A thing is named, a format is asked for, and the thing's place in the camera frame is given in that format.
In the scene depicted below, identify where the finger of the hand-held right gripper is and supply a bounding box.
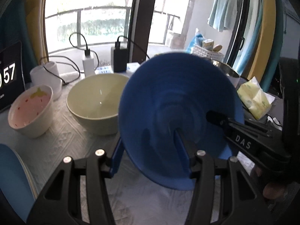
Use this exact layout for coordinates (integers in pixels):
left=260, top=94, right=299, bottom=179
left=206, top=111, right=273, bottom=137

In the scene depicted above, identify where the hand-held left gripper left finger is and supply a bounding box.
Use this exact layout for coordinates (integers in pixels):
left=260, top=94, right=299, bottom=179
left=27, top=141, right=125, bottom=225

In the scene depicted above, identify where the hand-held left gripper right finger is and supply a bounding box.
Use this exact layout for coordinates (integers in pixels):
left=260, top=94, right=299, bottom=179
left=173, top=129, right=275, bottom=225

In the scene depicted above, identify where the dark blue bowl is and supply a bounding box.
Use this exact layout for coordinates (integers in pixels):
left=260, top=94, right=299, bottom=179
left=118, top=52, right=245, bottom=191

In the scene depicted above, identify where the cream bowl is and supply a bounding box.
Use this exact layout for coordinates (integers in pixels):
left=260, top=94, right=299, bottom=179
left=66, top=73, right=129, bottom=136

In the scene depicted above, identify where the strawberry print bowl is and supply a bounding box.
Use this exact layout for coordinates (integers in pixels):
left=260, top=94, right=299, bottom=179
left=8, top=85, right=54, bottom=138

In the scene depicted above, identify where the blue plate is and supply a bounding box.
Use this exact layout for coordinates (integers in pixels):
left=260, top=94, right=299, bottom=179
left=0, top=143, right=35, bottom=223

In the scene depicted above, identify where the person's right hand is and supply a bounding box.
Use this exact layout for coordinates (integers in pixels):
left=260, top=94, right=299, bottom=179
left=252, top=165, right=287, bottom=200

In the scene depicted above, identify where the yellow tissue pack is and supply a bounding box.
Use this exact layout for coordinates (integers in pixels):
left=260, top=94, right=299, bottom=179
left=237, top=76, right=275, bottom=120

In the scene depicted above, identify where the dark grey flat case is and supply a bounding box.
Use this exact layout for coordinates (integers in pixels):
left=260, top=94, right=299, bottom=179
left=242, top=91, right=284, bottom=132

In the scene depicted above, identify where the white textured tablecloth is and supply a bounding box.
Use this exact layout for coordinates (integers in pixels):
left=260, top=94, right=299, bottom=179
left=0, top=70, right=258, bottom=225

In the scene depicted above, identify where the metal bowl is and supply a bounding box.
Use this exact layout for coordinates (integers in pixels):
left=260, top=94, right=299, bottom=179
left=208, top=60, right=241, bottom=85

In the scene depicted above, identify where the teal curtain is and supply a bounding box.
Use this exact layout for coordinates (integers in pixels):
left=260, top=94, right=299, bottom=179
left=258, top=0, right=285, bottom=92
left=0, top=2, right=38, bottom=66

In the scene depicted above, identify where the white woven basket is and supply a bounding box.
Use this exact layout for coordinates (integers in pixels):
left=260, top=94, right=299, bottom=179
left=192, top=44, right=225, bottom=62

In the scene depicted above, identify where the blue bag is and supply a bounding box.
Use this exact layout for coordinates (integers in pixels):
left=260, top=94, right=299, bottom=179
left=186, top=28, right=204, bottom=52

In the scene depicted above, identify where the white power strip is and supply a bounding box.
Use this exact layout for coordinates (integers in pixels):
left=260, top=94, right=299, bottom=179
left=95, top=62, right=141, bottom=75

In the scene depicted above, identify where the balcony cardboard box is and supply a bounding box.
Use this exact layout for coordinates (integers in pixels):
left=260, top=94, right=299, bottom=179
left=165, top=29, right=184, bottom=47

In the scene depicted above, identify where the white charger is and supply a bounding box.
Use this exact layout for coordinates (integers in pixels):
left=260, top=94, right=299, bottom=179
left=82, top=50, right=95, bottom=77

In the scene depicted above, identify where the black charger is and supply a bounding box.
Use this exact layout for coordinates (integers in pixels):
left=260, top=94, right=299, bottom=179
left=111, top=42, right=128, bottom=73

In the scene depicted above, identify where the white desk lamp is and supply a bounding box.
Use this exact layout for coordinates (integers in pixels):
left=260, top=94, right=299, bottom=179
left=30, top=61, right=63, bottom=99

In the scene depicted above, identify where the yellow curtain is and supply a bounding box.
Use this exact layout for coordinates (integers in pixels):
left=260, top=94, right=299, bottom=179
left=25, top=0, right=50, bottom=64
left=255, top=0, right=285, bottom=73

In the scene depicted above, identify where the light blue hanging towel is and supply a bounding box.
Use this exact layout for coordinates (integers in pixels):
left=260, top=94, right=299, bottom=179
left=207, top=0, right=237, bottom=32

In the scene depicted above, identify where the black tablet clock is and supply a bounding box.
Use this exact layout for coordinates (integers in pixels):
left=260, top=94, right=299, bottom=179
left=0, top=41, right=26, bottom=113

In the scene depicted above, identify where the balcony railing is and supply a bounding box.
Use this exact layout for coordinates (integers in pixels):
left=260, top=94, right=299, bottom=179
left=44, top=6, right=181, bottom=52

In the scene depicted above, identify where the black charger cable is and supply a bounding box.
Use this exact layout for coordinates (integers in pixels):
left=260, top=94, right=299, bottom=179
left=116, top=35, right=150, bottom=60
left=69, top=32, right=91, bottom=52

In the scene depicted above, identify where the dark sliding door frame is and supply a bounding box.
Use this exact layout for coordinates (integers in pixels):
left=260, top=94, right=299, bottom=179
left=127, top=0, right=160, bottom=64

